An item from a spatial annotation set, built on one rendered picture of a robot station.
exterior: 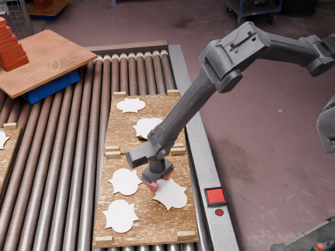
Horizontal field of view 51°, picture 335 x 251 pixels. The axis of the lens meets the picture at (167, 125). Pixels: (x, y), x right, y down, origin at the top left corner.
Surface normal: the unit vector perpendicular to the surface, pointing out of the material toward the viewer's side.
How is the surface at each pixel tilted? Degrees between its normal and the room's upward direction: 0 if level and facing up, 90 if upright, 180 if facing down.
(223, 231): 0
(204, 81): 74
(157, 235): 0
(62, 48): 0
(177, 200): 14
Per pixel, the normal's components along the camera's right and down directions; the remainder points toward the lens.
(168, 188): 0.15, -0.65
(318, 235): -0.04, -0.76
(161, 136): -0.80, 0.17
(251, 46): -0.43, -0.15
